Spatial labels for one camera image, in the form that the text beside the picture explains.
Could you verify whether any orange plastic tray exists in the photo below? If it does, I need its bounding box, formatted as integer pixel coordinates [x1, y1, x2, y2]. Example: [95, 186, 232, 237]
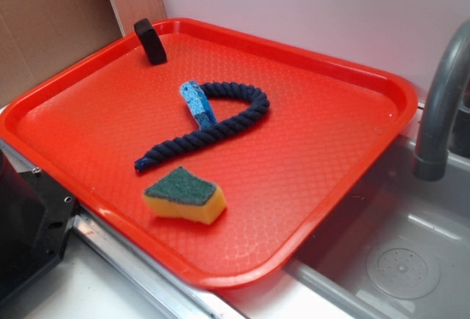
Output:
[1, 18, 418, 289]

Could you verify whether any blue sponge block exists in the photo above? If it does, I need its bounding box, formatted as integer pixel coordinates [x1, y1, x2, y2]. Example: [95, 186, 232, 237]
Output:
[179, 81, 217, 130]

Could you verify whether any yellow green scrub sponge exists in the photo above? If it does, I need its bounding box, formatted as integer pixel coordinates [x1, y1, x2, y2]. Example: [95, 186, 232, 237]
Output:
[143, 166, 227, 225]

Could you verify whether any silver metal rail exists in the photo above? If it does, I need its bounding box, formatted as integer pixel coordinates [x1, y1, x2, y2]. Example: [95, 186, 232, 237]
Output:
[0, 137, 247, 319]

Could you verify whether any dark blue twisted rope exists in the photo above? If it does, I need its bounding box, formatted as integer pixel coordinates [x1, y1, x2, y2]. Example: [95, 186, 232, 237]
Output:
[134, 81, 271, 173]

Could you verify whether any brown cardboard panel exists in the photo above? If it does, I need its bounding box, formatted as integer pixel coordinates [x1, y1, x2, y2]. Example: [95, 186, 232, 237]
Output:
[1, 0, 166, 106]

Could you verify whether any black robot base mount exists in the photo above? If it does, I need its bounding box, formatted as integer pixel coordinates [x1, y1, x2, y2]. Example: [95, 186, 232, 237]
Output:
[1, 154, 78, 305]

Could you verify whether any grey plastic sink basin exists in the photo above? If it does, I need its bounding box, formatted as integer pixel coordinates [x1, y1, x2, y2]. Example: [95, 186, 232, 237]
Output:
[286, 137, 469, 318]

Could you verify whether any grey faucet spout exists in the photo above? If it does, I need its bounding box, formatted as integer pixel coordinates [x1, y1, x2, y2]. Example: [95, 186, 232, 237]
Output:
[412, 21, 469, 181]

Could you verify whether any black box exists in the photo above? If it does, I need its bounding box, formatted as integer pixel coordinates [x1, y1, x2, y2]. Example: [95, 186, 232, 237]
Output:
[134, 18, 167, 65]

